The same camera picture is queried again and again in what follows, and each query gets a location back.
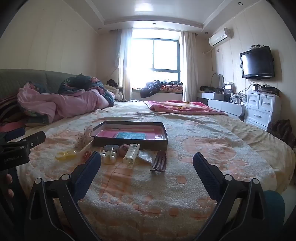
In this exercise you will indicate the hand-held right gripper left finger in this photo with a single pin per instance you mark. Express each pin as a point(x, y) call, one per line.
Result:
point(90, 167)

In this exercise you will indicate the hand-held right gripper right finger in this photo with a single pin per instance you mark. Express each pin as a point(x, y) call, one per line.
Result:
point(205, 171)

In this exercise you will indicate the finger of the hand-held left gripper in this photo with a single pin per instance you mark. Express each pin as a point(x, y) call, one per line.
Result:
point(34, 138)
point(16, 133)

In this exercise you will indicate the white hair claw clip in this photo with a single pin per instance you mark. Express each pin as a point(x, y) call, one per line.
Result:
point(131, 154)

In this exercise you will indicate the dark shallow box pink lining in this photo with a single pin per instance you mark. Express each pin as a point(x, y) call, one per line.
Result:
point(129, 135)

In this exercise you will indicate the small clear bag with earring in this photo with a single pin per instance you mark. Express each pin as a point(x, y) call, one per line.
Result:
point(146, 157)

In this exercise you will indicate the person's left hand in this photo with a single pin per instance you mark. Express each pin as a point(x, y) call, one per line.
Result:
point(9, 179)

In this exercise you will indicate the striped pillow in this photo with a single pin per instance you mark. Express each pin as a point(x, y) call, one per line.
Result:
point(9, 111)

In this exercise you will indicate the yellow hair clip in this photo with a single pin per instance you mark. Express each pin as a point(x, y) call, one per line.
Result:
point(66, 154)

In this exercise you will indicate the grey hair clip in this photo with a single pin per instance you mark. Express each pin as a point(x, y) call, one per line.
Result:
point(111, 147)

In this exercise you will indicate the polka dot hair bow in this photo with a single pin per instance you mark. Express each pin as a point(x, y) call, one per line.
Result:
point(84, 136)

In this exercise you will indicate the brown hair comb clip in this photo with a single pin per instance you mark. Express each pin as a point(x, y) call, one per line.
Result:
point(159, 162)

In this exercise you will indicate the pink quilt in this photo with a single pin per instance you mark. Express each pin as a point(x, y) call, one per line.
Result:
point(76, 102)

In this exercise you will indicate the grey green headboard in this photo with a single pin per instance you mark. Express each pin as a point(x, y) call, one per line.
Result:
point(27, 77)

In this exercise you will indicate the pink red printed blanket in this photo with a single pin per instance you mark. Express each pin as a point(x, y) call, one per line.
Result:
point(185, 107)

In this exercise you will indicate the white grey desk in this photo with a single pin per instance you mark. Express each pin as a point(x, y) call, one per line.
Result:
point(222, 104)

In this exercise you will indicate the dark floral quilt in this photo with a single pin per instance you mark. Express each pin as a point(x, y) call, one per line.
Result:
point(76, 83)

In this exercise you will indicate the teal cloth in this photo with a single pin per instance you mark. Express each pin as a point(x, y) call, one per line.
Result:
point(274, 208)

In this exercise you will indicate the cream clothes pile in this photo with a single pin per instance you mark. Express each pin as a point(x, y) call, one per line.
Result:
point(116, 92)

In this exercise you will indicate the white drawer cabinet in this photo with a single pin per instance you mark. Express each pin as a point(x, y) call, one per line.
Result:
point(260, 109)

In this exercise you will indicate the dark brown bag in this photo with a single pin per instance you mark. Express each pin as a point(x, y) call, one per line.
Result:
point(281, 133)

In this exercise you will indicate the white window seat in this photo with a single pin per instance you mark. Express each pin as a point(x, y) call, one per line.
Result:
point(161, 96)

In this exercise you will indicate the orange folded blanket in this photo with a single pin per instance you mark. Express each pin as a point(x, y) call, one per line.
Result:
point(172, 87)

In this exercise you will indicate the round table mirror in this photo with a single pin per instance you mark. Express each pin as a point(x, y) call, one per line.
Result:
point(218, 81)

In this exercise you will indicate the dark puffer jacket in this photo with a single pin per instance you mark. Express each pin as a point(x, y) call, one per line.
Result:
point(150, 89)

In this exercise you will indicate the white sheer curtain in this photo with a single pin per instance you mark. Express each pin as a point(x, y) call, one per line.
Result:
point(189, 69)
point(124, 60)

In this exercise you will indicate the black set-top box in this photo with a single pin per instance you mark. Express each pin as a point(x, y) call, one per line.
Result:
point(268, 90)

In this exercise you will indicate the window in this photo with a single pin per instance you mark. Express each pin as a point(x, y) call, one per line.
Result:
point(161, 55)

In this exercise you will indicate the white air conditioner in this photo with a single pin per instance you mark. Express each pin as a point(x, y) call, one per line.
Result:
point(220, 37)

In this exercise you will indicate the black wall television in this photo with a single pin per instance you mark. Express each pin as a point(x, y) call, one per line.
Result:
point(257, 62)

